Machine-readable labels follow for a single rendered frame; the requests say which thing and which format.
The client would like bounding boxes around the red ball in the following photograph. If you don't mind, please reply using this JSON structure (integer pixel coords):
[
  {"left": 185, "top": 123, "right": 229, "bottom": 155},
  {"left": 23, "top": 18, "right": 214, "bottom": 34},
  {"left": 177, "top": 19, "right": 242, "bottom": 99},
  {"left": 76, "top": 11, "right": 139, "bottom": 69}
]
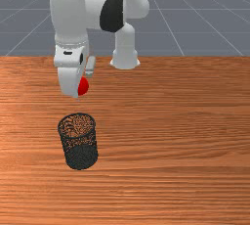
[{"left": 77, "top": 75, "right": 90, "bottom": 97}]

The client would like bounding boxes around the dark mesh basket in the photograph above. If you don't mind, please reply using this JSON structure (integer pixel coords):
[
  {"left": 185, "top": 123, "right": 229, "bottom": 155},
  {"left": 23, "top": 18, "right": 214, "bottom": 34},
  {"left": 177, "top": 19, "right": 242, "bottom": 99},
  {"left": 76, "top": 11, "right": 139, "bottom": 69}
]
[{"left": 57, "top": 112, "right": 100, "bottom": 171}]

